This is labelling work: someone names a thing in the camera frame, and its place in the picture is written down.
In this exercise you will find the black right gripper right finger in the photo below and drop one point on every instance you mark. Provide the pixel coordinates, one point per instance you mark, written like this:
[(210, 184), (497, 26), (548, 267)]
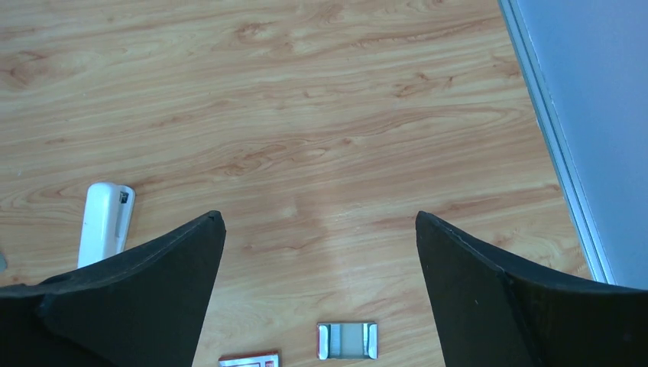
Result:
[(494, 308)]

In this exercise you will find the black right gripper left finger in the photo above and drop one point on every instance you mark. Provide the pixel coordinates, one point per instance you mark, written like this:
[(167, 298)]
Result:
[(143, 307)]

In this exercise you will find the white stapler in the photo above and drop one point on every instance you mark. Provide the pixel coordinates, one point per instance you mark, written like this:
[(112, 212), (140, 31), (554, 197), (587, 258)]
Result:
[(106, 220)]

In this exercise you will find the red white staple box sleeve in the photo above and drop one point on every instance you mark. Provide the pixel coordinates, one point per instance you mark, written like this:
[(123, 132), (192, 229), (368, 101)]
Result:
[(264, 359)]

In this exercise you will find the silver staple box tray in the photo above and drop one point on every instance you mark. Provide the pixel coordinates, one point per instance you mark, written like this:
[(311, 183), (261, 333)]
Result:
[(347, 340)]

